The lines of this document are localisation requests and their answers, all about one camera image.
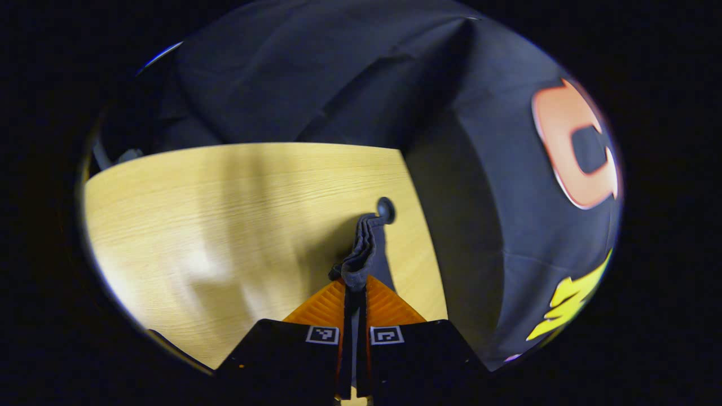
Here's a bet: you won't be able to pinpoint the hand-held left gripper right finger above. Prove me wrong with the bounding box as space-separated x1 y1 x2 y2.
355 274 490 403

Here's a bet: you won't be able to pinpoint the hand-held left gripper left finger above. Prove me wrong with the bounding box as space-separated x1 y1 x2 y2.
215 276 350 400

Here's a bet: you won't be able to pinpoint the dark grey jeans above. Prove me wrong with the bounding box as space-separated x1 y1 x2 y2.
328 213 397 294

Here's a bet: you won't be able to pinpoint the black backdrop cloth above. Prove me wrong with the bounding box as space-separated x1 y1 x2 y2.
93 0 624 372

